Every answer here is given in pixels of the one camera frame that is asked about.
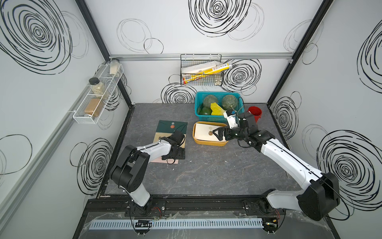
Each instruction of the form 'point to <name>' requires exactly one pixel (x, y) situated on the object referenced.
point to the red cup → (256, 111)
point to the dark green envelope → (169, 126)
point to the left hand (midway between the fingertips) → (176, 156)
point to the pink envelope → (168, 161)
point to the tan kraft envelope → (158, 135)
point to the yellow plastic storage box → (209, 143)
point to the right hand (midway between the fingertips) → (220, 130)
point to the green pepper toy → (205, 111)
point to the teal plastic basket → (199, 96)
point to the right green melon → (230, 102)
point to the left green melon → (209, 99)
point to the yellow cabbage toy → (216, 109)
